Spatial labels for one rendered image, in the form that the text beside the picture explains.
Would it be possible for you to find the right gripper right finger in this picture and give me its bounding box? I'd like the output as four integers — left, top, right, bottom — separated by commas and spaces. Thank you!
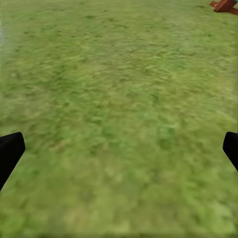
223, 131, 238, 171

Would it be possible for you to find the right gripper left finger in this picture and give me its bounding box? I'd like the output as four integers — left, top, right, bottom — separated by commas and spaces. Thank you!
0, 132, 25, 190

